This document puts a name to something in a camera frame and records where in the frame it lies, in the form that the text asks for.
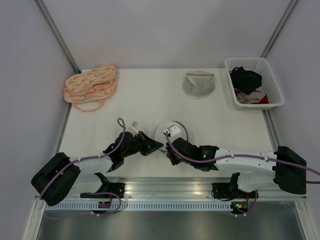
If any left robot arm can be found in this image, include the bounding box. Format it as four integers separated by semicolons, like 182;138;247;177
31;131;163;206

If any aluminium rail table edge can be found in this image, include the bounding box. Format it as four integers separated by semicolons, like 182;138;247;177
34;176;308;201

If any black garment in basket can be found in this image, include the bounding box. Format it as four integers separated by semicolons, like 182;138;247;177
229;66;262;95

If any red garment in basket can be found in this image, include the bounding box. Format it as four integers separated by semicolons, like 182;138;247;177
234;88;269;104

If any white slotted cable duct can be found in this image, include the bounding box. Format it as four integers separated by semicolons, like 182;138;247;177
45;200;232;212

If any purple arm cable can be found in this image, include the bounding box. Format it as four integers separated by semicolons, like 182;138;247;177
39;118;126;220
164;133;320;217

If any blue-zipper white mesh laundry bag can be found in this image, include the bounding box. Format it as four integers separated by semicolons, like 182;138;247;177
154;121;189;154

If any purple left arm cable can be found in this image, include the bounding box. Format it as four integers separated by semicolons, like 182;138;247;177
39;118;126;220

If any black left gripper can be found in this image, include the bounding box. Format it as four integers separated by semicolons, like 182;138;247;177
122;130;164;158

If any aluminium corner post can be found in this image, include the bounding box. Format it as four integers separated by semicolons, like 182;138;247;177
260;0;300;58
33;0;81;74

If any white plastic basket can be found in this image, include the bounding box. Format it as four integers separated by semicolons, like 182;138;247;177
224;57;285;110

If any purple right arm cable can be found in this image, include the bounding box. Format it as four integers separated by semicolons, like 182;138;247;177
164;133;320;217

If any beige bra in basket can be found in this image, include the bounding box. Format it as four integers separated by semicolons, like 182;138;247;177
236;91;266;104

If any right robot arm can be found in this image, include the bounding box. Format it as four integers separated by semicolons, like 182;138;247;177
166;137;307;198

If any pink patterned laundry bag stack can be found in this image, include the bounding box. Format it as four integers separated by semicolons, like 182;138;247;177
63;64;118;113

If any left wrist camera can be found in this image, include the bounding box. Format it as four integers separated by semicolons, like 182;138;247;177
128;121;139;136

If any beige-trim mesh laundry bag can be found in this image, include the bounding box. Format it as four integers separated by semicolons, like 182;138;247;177
182;71;215;99

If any left aluminium corner post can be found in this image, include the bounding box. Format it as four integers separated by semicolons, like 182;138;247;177
33;0;81;74

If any right aluminium corner post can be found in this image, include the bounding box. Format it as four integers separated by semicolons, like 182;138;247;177
260;0;300;58

